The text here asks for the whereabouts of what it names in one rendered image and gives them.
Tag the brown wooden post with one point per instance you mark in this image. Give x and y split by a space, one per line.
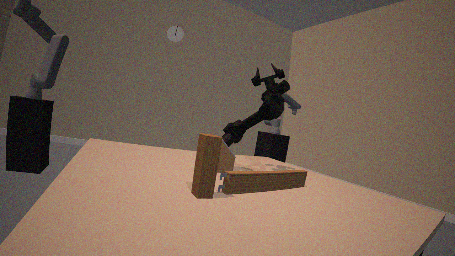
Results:
206 165

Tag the brown wooden plank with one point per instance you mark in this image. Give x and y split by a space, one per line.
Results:
238 182

